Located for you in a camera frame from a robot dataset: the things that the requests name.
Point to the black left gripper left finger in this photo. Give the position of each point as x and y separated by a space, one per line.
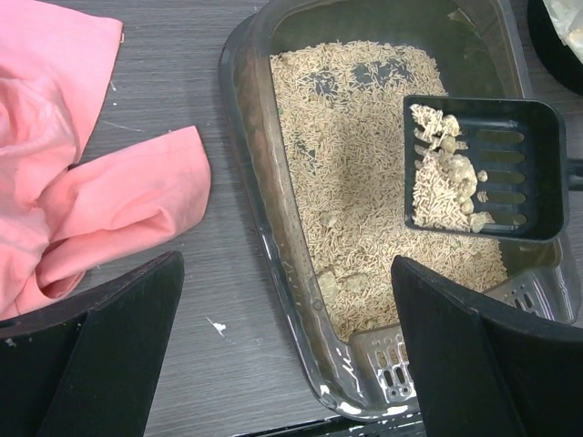
89 365

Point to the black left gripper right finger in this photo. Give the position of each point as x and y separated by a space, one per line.
481 367

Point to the beige litter clump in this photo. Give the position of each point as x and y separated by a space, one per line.
445 181

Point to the black slotted litter scoop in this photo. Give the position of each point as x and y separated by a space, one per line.
521 145

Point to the grey plastic litter box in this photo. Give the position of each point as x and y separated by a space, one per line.
477 47

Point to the beige cat litter pellets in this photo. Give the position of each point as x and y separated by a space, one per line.
341 114

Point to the pink cloth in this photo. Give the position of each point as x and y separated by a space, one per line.
61 216

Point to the black trash bin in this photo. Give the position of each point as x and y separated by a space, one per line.
558 59

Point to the translucent white bin liner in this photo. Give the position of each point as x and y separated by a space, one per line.
566 18

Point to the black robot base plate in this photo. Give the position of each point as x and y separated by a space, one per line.
410 424

